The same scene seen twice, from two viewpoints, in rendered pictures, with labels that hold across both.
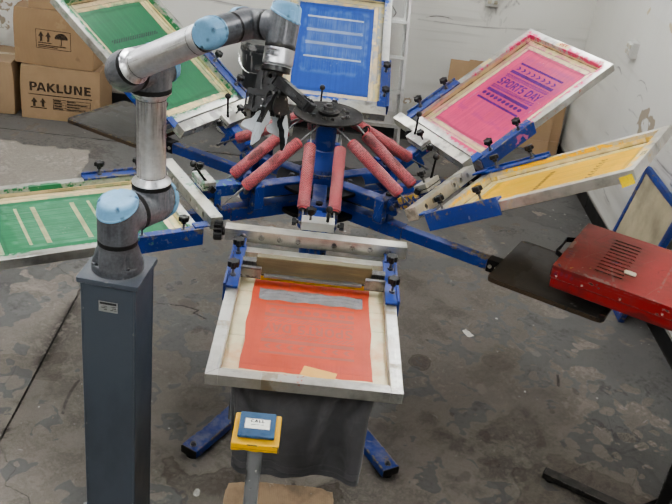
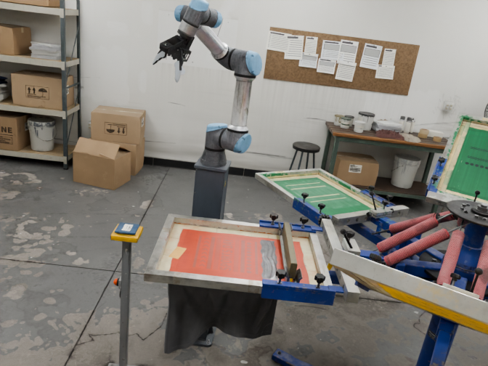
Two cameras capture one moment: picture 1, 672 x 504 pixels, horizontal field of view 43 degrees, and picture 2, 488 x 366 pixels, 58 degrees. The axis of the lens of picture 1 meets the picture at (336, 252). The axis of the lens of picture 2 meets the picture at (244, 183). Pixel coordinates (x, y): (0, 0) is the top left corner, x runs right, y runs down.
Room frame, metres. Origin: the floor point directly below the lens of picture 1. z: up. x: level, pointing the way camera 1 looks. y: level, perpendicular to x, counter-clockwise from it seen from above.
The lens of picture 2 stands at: (2.39, -1.79, 2.01)
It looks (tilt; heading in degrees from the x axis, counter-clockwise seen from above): 20 degrees down; 91
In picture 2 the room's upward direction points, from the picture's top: 7 degrees clockwise
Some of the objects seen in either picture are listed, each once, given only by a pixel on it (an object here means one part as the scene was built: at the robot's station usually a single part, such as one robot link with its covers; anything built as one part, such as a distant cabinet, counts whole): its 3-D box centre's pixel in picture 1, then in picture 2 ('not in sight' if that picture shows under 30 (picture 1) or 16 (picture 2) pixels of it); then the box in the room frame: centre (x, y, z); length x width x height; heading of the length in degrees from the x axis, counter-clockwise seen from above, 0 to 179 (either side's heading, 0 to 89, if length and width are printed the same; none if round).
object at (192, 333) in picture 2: not in sight; (221, 319); (2.35, -0.15, 0.74); 0.46 x 0.04 x 0.42; 3
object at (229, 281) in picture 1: (235, 270); (287, 230); (2.62, 0.35, 0.97); 0.30 x 0.05 x 0.07; 3
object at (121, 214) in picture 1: (119, 216); (217, 135); (2.18, 0.63, 1.37); 0.13 x 0.12 x 0.14; 150
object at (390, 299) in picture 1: (389, 286); (297, 291); (2.65, -0.21, 0.98); 0.30 x 0.05 x 0.07; 3
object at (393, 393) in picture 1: (309, 315); (241, 252); (2.40, 0.06, 0.97); 0.79 x 0.58 x 0.04; 3
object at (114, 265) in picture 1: (117, 252); (213, 154); (2.17, 0.64, 1.25); 0.15 x 0.15 x 0.10
